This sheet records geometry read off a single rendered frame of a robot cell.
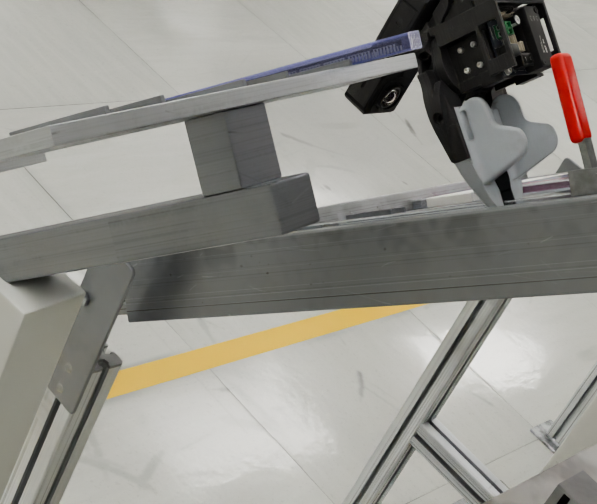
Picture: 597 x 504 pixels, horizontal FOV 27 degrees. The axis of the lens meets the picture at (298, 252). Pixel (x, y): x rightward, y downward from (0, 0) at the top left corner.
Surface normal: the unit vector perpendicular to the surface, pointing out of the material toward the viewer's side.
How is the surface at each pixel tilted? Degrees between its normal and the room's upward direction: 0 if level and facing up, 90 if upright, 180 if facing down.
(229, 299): 90
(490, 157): 90
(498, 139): 90
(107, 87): 0
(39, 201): 0
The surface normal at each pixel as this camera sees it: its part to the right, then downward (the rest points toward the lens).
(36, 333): 0.73, 0.59
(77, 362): -0.66, 0.14
